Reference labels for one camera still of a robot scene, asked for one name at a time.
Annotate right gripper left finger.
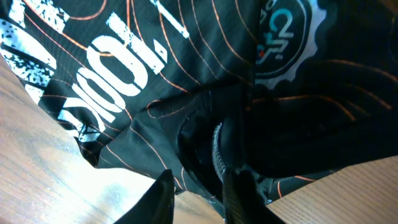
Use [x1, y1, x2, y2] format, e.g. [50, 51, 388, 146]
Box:
[114, 169, 174, 224]

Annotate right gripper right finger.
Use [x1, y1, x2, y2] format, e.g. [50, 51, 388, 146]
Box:
[223, 169, 284, 224]

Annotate black orange-patterned jersey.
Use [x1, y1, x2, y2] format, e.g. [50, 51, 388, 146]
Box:
[1, 0, 397, 212]

